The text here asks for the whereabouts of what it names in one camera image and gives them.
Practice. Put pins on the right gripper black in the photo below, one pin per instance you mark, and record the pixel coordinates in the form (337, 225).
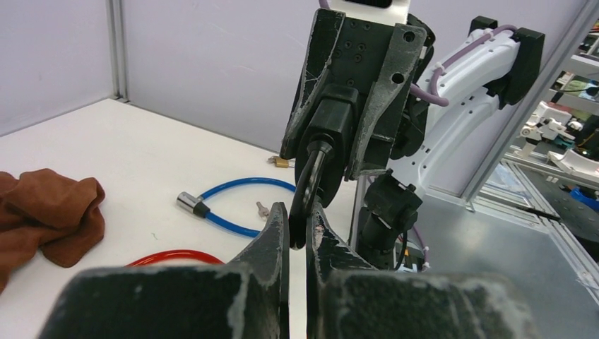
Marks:
(381, 62)

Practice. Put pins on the brown cloth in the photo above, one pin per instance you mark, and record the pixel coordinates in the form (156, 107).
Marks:
(43, 211)

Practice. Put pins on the small brass padlock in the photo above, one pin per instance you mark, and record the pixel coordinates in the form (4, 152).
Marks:
(280, 162)

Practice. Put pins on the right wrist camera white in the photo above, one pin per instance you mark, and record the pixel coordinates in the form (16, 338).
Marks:
(396, 12)

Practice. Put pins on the red cable lock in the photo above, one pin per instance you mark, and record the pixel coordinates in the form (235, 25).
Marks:
(176, 254)

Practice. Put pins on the blue cable lock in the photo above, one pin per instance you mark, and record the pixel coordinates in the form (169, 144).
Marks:
(223, 205)

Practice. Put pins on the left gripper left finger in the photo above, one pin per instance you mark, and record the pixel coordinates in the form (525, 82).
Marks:
(248, 297)

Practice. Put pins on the black padlock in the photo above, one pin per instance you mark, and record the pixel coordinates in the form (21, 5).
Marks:
(322, 155)

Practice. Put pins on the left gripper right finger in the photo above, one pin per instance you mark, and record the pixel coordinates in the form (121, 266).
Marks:
(347, 297)

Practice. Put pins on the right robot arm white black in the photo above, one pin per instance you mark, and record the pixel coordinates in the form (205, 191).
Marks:
(494, 68)

